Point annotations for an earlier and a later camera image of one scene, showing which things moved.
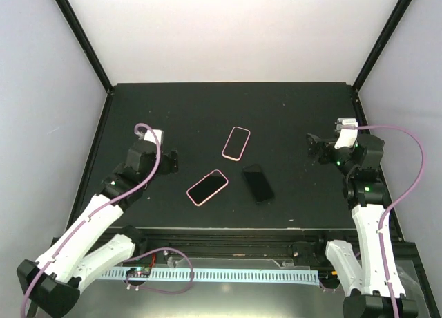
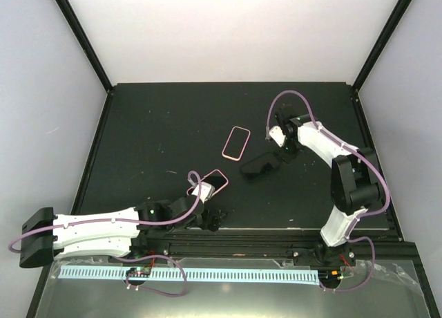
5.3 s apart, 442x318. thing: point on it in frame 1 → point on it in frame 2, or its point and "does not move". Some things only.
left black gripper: x=166 y=168 → x=215 y=220
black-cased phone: x=257 y=183 → x=260 y=167
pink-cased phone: x=207 y=187 does not move
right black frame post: x=402 y=5 does not move
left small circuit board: x=139 y=272 does not move
